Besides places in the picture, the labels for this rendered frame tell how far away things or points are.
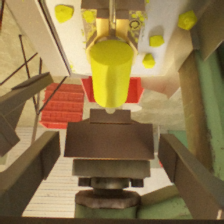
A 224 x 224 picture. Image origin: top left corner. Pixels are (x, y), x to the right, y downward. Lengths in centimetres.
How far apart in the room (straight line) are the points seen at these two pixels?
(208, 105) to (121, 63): 14
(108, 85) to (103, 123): 11
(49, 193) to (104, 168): 578
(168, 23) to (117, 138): 23
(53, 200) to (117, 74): 578
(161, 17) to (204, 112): 17
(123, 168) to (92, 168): 4
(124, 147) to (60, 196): 572
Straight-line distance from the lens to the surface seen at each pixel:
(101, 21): 25
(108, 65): 24
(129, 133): 17
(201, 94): 28
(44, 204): 604
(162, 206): 23
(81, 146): 17
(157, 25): 33
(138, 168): 20
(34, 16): 34
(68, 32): 34
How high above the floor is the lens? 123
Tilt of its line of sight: 18 degrees down
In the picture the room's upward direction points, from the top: 179 degrees counter-clockwise
